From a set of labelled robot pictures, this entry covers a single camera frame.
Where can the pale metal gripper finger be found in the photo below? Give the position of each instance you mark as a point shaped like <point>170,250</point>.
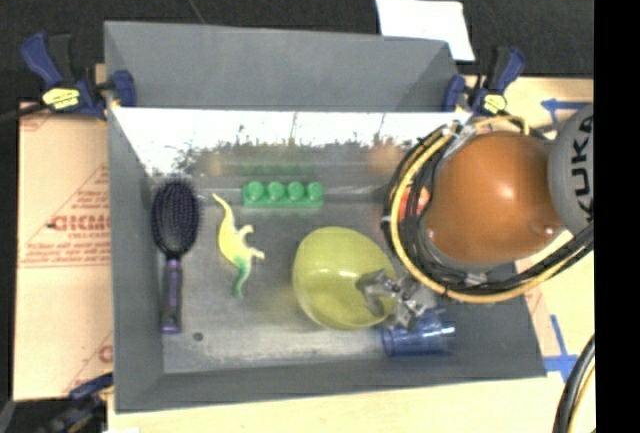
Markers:
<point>381,303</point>
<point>373,281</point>

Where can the blue clear plastic cup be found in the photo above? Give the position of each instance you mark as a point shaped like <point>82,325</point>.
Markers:
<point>415,340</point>

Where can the yellow-green plastic bowl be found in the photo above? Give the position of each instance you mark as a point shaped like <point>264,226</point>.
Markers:
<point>330,281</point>

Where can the grey metal bin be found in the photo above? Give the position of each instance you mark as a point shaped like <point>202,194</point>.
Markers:
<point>280,336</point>

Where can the green studded toy block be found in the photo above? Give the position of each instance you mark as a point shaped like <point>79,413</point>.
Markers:
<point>283,199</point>

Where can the yellow and green toy dinosaur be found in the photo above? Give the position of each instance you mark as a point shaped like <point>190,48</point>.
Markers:
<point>233,241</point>

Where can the purple and black hairbrush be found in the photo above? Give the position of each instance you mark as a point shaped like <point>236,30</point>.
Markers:
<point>175,216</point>

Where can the brown cardboard board red print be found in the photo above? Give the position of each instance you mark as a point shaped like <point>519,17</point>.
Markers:
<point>60,301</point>

